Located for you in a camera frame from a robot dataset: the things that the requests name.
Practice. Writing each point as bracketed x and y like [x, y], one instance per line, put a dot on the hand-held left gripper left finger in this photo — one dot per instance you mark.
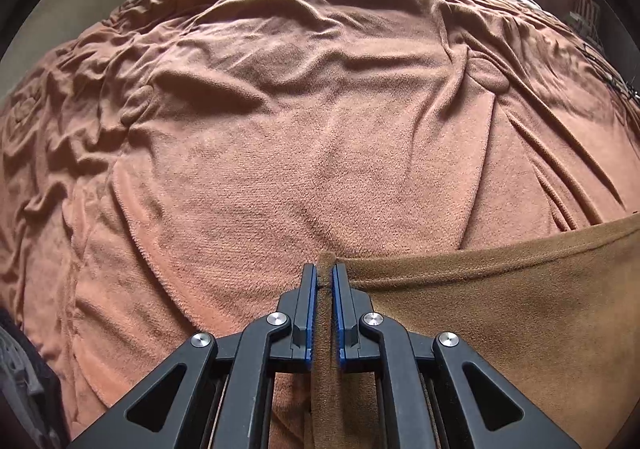
[311, 309]

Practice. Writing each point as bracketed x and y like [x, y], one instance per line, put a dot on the brown printed t-shirt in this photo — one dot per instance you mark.
[475, 309]

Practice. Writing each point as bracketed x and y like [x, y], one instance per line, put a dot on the dark grey ribbed object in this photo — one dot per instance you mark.
[25, 379]

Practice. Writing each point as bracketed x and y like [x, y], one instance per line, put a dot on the salmon pink fleece blanket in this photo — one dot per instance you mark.
[275, 129]

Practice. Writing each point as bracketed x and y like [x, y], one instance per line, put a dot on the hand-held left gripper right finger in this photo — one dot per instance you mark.
[337, 309]

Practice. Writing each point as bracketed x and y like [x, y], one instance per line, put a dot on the cluttered shelf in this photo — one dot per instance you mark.
[587, 14]

